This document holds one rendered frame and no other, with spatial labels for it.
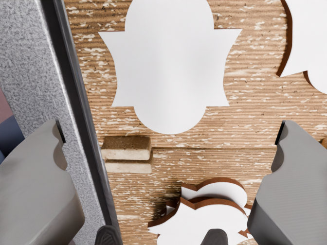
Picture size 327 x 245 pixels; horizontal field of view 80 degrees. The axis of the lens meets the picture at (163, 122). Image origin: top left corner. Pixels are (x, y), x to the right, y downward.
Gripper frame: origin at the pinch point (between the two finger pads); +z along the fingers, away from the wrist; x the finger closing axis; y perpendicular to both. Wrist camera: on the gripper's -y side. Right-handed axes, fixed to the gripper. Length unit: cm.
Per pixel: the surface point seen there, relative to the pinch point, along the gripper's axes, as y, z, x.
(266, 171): 14.1, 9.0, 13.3
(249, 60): -1.0, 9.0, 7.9
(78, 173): 17.3, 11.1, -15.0
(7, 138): 23, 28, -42
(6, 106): 51, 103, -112
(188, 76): 0.3, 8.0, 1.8
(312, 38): -3.1, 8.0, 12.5
